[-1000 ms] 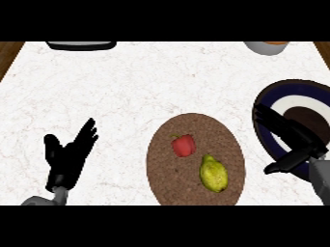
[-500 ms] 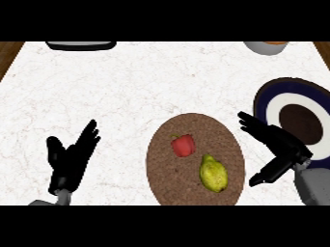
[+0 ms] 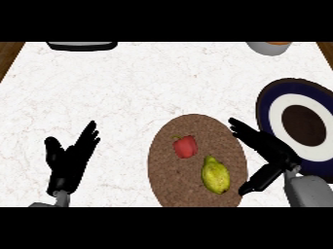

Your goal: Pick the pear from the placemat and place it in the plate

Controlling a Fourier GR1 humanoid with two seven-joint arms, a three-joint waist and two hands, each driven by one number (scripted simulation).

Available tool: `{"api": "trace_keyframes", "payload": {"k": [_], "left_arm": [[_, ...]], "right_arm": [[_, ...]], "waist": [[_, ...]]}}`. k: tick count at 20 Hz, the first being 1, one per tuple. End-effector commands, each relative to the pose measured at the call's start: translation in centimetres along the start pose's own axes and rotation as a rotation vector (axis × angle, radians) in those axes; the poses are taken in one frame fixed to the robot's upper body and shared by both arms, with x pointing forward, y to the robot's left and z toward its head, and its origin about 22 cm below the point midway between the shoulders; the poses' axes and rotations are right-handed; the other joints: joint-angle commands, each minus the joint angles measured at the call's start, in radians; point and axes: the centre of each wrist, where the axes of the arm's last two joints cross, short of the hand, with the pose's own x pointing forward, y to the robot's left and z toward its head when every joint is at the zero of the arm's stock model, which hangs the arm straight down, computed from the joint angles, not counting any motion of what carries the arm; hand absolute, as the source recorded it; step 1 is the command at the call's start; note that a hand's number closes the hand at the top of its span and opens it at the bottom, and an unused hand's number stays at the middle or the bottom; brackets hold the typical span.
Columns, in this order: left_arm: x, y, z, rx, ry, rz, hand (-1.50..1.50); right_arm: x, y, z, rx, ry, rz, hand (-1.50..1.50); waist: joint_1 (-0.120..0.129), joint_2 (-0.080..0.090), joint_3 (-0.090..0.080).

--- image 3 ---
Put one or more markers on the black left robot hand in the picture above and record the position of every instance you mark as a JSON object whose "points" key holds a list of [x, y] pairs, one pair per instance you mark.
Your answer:
{"points": [[71, 159]]}

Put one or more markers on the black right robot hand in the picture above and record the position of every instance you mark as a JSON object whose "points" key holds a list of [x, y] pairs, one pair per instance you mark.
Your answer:
{"points": [[265, 149]]}

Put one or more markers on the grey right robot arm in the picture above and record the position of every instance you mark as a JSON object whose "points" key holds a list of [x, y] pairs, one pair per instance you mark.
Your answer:
{"points": [[310, 191]]}

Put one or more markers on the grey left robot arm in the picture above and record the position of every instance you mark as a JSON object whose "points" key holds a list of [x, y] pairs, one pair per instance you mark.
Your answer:
{"points": [[54, 200]]}

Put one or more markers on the navy white brown plate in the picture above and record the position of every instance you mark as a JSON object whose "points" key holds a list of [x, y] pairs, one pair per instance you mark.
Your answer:
{"points": [[304, 126]]}

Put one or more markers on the yellow-green pear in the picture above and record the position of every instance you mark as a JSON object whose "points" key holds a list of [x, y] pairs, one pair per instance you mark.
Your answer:
{"points": [[215, 176]]}

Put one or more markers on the brown round woven placemat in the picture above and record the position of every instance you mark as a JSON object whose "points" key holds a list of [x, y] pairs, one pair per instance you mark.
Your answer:
{"points": [[178, 181]]}

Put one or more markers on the red bell pepper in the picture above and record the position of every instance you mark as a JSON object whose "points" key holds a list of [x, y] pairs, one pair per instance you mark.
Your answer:
{"points": [[186, 147]]}

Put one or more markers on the grey bowl with orange content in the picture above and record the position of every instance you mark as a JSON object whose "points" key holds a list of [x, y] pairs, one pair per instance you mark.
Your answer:
{"points": [[268, 48]]}

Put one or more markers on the black flat appliance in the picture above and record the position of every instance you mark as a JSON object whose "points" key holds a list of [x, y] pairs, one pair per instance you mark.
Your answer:
{"points": [[81, 45]]}

